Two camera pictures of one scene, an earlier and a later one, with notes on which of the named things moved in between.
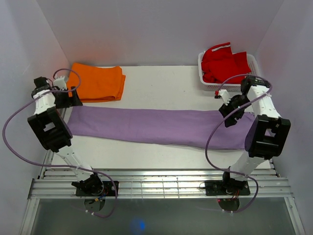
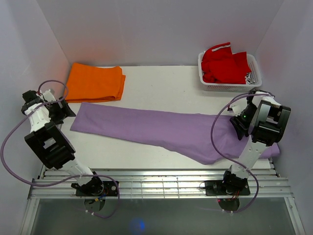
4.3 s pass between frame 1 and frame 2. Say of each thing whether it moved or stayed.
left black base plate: stayed
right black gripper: moved
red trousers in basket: stayed
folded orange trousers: stayed
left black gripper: moved
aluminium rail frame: stayed
